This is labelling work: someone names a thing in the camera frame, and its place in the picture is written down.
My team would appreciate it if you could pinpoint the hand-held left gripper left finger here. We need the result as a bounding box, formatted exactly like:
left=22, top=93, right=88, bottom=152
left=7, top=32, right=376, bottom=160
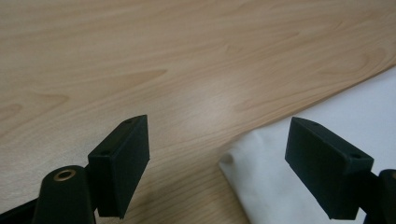
left=87, top=114, right=150, bottom=219

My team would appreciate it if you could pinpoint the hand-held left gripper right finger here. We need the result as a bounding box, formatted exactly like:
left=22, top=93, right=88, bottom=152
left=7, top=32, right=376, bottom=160
left=284, top=116, right=375, bottom=221

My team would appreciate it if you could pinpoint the white printed tank top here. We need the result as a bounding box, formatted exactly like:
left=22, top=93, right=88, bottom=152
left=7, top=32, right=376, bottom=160
left=218, top=66, right=396, bottom=224

